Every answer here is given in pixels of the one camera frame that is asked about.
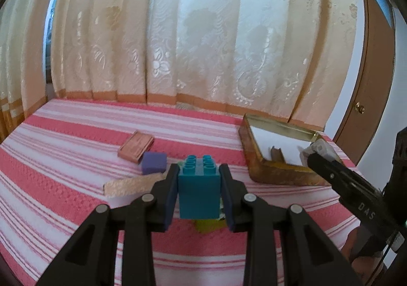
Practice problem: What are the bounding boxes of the window frame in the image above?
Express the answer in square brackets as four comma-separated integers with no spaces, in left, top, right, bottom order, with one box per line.
[44,0,59,84]

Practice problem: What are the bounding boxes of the pink white striped blanket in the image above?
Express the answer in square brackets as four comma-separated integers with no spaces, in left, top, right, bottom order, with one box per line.
[0,98,366,286]

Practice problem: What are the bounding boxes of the purple foam block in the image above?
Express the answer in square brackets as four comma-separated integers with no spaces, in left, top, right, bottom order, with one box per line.
[141,151,168,175]

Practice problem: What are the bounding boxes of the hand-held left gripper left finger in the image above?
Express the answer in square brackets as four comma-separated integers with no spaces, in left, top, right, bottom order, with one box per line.
[36,163,181,286]

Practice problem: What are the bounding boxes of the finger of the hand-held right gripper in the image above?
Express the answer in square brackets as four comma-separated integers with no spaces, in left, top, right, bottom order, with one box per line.
[307,153,399,237]

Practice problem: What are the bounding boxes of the yellow green toy brick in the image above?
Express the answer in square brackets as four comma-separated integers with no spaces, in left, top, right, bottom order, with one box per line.
[193,208,228,234]

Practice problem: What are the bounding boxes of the brown wooden door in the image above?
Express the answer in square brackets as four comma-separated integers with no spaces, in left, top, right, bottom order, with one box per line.
[331,0,402,166]

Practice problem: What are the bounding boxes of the copper-coloured box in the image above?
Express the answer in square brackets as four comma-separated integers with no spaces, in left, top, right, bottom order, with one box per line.
[117,130,155,164]

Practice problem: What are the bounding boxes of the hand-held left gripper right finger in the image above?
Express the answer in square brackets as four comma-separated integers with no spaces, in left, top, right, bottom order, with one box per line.
[219,163,363,286]

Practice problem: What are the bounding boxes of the brown wooden piece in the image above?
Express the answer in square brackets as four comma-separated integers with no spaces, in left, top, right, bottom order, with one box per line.
[270,145,286,163]

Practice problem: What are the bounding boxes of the white grey block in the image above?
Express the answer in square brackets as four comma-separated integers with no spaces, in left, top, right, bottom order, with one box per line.
[300,141,339,166]

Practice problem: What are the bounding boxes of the gold tin box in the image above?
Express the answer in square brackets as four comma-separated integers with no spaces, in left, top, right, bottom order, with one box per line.
[239,113,333,187]

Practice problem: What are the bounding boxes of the tan textured strip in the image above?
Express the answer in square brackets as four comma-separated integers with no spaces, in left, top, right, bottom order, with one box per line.
[103,172,166,198]

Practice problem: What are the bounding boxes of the cream patterned curtain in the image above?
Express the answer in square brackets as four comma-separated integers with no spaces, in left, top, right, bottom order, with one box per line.
[0,0,366,143]

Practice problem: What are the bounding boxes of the teal toy brick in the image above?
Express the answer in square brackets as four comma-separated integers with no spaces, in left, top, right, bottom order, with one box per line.
[177,155,222,220]

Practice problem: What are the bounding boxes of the person's right hand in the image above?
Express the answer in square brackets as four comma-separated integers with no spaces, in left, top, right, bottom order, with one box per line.
[342,228,388,278]

